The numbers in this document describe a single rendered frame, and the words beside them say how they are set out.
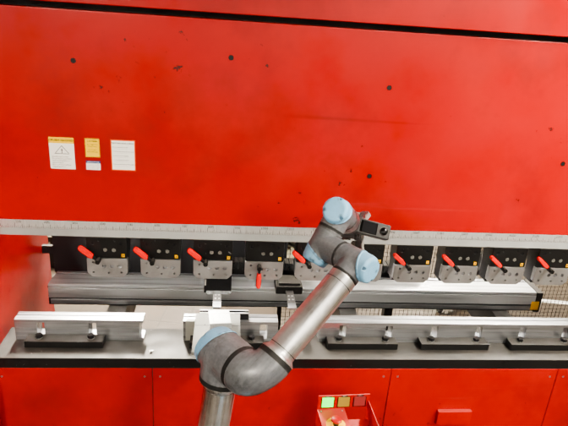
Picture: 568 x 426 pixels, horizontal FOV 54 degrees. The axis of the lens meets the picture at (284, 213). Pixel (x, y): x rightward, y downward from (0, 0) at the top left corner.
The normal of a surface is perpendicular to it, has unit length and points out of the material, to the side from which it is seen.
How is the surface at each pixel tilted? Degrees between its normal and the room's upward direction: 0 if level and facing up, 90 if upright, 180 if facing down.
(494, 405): 90
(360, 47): 90
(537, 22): 90
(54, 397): 90
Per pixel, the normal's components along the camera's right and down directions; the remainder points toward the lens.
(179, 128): 0.08, 0.37
